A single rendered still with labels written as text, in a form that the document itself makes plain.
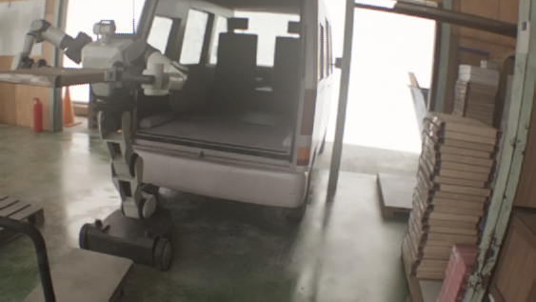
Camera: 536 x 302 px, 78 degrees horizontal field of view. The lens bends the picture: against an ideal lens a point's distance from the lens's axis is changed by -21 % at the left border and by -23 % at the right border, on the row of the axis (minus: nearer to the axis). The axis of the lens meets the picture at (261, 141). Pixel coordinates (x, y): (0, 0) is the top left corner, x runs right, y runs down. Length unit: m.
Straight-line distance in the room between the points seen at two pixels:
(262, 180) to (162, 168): 0.72
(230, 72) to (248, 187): 2.20
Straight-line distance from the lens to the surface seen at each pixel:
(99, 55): 2.00
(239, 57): 4.69
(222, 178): 2.80
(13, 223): 1.34
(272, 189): 2.75
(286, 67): 4.59
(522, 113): 1.44
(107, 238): 2.50
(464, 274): 1.98
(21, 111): 6.83
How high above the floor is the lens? 1.31
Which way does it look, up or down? 13 degrees down
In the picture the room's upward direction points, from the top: 5 degrees clockwise
